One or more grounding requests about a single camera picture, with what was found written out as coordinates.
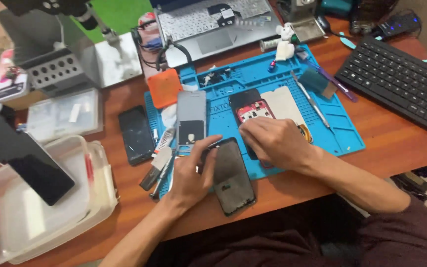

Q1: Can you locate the white glue tube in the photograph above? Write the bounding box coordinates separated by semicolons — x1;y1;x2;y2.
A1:
152;126;177;158

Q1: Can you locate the red phone body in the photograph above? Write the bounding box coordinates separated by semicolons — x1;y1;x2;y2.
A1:
236;99;277;168

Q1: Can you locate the black tool with white cap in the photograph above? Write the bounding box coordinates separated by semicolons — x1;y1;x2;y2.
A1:
139;146;173;192

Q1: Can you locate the green mat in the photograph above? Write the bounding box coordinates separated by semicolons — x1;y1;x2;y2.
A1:
70;0;153;44

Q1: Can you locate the teal plastic pry tool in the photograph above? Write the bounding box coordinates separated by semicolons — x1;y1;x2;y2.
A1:
338;31;357;50

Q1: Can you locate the black computer keyboard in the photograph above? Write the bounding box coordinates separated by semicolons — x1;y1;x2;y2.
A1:
335;36;427;142

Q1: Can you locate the silver screwdriver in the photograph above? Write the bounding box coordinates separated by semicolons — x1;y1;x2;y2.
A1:
149;148;179;201

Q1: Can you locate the clear plastic container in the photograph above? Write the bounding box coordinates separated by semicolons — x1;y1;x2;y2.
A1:
0;134;120;267

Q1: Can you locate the beige phone back cover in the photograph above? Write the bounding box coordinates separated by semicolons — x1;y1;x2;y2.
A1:
260;86;309;131

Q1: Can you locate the teal power tool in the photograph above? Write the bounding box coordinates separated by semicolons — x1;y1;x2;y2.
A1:
319;0;353;18

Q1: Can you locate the dark phone display panel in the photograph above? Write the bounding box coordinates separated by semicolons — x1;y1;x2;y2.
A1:
202;137;257;218

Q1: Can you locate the blue silicone repair mat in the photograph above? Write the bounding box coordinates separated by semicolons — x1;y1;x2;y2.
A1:
144;44;366;199

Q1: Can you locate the metal spudger tool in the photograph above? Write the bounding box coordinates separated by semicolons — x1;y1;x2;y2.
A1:
291;70;332;130

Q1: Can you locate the large black phone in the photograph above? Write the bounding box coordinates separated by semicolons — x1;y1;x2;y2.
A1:
0;99;76;207

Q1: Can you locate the person's left hand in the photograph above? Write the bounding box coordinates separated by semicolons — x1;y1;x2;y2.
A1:
167;134;224;209

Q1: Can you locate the black usb hub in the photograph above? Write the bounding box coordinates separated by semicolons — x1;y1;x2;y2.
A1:
374;11;422;41

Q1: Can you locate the grey phone frame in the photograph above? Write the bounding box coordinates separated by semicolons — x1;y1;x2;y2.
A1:
176;91;208;151

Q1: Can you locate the grey microscope stand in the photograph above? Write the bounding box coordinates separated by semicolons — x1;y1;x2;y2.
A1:
0;0;144;91

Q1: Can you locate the orange rubber pad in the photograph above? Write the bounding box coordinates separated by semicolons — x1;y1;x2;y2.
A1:
147;68;184;110

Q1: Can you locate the clear flat plastic box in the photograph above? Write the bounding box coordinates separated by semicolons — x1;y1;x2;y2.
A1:
26;88;104;144

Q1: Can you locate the silver laptop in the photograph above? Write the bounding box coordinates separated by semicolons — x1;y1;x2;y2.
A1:
153;0;285;69

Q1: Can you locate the metal tray stand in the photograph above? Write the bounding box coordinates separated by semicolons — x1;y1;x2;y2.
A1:
279;0;326;42

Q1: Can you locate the person's right hand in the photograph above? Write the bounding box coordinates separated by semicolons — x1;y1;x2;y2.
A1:
239;117;320;173

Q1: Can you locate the purple pen tool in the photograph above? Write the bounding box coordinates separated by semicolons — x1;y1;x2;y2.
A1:
302;56;359;103

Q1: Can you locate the teal sponge block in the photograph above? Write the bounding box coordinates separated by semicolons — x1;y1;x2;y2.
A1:
298;67;339;100

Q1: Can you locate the black cables bundle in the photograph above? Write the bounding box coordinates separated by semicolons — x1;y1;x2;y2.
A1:
131;26;192;72

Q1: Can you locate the pink white small box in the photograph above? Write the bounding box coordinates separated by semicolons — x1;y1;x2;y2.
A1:
0;49;29;102

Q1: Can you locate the solder wire spool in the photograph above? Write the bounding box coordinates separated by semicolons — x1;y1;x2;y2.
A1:
260;37;281;53

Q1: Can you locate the black cracked smartphone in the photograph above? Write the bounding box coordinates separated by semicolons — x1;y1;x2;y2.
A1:
118;105;157;166

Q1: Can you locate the person's dark maroon clothing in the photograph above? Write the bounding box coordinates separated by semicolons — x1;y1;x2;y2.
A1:
145;193;427;267

